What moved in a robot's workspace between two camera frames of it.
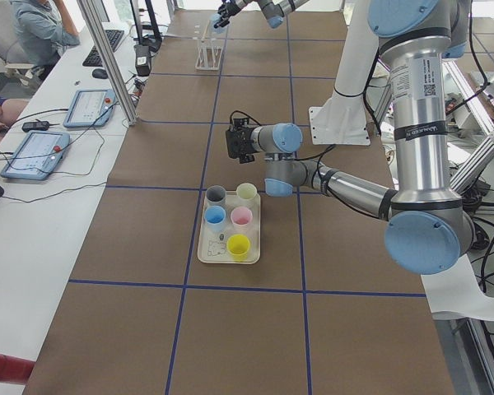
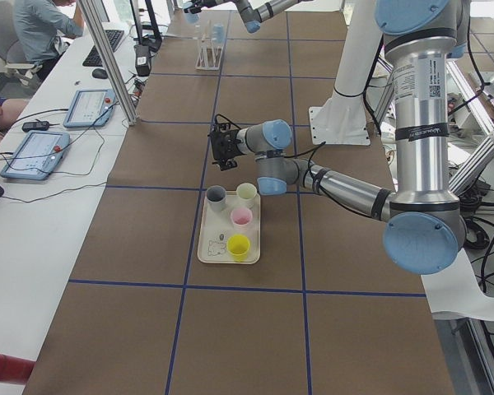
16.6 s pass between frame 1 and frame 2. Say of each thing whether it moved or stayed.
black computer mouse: stayed
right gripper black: moved
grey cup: stayed
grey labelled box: stayed
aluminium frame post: stayed
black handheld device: stayed
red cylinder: stayed
